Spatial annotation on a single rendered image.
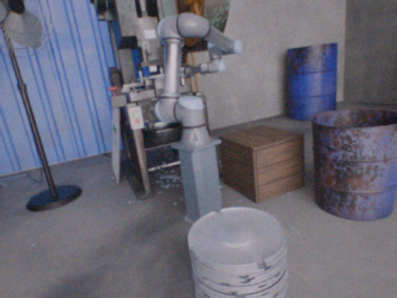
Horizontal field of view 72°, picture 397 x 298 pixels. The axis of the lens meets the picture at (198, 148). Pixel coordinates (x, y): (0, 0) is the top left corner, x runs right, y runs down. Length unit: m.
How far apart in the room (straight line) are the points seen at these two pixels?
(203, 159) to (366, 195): 0.79
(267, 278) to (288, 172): 1.05
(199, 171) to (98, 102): 2.03
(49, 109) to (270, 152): 2.29
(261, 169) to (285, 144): 0.21
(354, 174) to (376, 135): 0.21
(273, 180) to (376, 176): 0.53
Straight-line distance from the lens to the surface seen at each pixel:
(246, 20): 3.87
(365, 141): 1.43
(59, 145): 3.23
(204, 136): 1.36
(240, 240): 0.84
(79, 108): 3.20
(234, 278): 0.80
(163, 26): 1.53
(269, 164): 1.67
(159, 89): 1.95
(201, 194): 1.42
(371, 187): 1.53
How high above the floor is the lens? 0.83
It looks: 17 degrees down
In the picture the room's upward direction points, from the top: 7 degrees counter-clockwise
